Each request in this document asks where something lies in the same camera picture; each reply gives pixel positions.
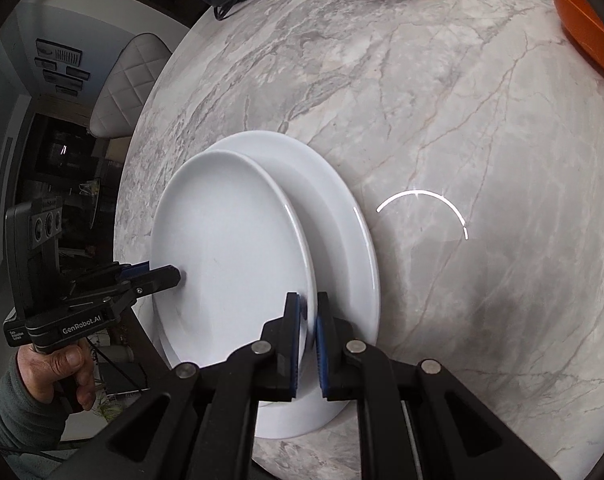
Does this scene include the large white plate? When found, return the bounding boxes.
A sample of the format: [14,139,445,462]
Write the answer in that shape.
[156,131,381,441]

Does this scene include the small white plate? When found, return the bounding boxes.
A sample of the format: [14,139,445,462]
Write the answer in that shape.
[151,150,317,376]

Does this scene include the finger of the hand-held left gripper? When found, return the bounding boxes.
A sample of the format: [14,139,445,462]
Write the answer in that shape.
[64,261,151,295]
[113,265,184,307]

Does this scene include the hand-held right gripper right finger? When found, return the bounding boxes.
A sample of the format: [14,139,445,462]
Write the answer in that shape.
[315,291,563,480]

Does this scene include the orange bowl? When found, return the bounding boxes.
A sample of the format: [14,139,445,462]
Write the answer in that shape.
[545,0,604,82]

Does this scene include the thin black cable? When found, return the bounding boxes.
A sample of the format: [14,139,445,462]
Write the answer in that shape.
[86,337,150,393]

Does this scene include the large striped picture frame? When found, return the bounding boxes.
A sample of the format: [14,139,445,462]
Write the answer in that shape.
[35,38,83,67]

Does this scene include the person's left forearm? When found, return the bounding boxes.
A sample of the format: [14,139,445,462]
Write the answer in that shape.
[0,359,67,461]

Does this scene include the narrow grey wall panel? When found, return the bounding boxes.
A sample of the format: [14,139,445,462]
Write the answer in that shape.
[1,137,14,202]

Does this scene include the dark glass cabinet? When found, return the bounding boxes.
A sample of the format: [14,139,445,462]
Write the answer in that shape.
[24,112,114,261]

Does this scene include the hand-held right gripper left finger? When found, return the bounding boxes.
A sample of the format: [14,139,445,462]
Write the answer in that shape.
[47,292,303,480]

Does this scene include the person's left hand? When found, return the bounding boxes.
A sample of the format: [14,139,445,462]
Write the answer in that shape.
[14,342,98,412]

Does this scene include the white quilted chair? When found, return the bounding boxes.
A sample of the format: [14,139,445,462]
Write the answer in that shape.
[87,32,174,140]

